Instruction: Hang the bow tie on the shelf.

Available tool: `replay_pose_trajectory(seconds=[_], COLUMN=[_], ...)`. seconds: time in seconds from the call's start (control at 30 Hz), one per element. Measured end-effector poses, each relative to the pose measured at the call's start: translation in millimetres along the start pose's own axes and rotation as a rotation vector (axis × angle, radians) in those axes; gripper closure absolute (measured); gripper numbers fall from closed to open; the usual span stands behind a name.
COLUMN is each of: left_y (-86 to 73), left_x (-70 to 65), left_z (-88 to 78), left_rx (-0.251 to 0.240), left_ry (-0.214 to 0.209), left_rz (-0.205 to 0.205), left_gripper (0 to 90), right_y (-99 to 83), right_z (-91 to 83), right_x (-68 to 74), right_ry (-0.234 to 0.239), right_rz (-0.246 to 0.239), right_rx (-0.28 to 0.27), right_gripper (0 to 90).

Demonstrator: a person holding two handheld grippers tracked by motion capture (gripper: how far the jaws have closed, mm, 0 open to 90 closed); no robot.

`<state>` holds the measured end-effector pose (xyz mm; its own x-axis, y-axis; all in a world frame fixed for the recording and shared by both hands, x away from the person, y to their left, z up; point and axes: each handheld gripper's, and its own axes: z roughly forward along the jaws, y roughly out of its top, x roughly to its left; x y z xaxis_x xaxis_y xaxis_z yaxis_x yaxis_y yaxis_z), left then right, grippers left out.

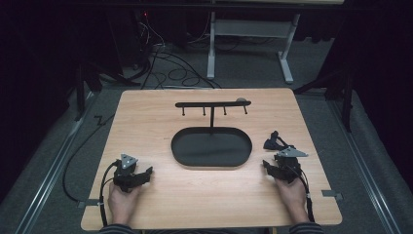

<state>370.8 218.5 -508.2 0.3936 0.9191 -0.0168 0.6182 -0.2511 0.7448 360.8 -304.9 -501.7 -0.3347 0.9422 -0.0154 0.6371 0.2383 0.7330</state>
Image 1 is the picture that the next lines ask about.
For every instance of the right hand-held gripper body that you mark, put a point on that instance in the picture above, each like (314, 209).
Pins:
(288, 167)

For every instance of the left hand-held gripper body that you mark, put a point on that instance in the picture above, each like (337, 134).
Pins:
(125, 174)

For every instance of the person's left hand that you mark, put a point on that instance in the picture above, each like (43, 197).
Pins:
(122, 204)

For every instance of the person's right hand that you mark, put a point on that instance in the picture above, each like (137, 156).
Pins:
(293, 198)

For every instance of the wooden table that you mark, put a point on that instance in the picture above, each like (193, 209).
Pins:
(195, 195)

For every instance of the black hook rack with tray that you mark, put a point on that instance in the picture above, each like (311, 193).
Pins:
(211, 148)

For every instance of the small grey round object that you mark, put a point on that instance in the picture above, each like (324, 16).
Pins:
(241, 99)

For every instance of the black floor stand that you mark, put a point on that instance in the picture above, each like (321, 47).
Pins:
(347, 97)
(81, 87)

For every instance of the grey table edge bracket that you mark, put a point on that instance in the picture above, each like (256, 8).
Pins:
(331, 194)
(87, 203)

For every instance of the metal floor rail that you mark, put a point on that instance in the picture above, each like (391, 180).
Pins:
(367, 175)
(48, 175)

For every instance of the white desk frame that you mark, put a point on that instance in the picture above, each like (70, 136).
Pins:
(211, 48)

